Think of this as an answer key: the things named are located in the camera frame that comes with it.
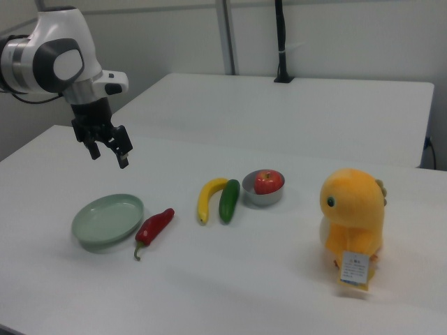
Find grey partition post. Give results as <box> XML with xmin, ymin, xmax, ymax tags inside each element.
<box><xmin>217</xmin><ymin>0</ymin><xmax>240</xmax><ymax>76</ymax></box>

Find yellow banana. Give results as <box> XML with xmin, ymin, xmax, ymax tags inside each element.
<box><xmin>197</xmin><ymin>177</ymin><xmax>230</xmax><ymax>226</ymax></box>

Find green cucumber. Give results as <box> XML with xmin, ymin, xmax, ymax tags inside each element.
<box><xmin>219</xmin><ymin>179</ymin><xmax>241</xmax><ymax>225</ymax></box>

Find yellow plush toy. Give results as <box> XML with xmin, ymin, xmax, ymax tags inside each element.
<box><xmin>318</xmin><ymin>167</ymin><xmax>389</xmax><ymax>277</ymax></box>

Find grey round bowl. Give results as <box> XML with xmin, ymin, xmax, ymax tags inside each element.
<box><xmin>242</xmin><ymin>170</ymin><xmax>286</xmax><ymax>207</ymax></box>

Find red apple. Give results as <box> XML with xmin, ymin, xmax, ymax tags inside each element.
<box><xmin>253</xmin><ymin>170</ymin><xmax>283</xmax><ymax>195</ymax></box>

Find paper tag of plush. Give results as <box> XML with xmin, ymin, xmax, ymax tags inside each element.
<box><xmin>335</xmin><ymin>250</ymin><xmax>372</xmax><ymax>292</ymax></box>

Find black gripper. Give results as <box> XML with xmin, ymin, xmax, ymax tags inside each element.
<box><xmin>71</xmin><ymin>97</ymin><xmax>135</xmax><ymax>170</ymax></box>

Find black camera stand pole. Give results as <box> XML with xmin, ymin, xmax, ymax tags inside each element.
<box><xmin>273</xmin><ymin>0</ymin><xmax>295</xmax><ymax>84</ymax></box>

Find red chili pepper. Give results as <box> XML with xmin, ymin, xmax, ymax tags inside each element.
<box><xmin>133</xmin><ymin>207</ymin><xmax>175</xmax><ymax>262</ymax></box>

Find pale green plate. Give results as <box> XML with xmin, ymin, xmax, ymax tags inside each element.
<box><xmin>71</xmin><ymin>193</ymin><xmax>145</xmax><ymax>253</ymax></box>

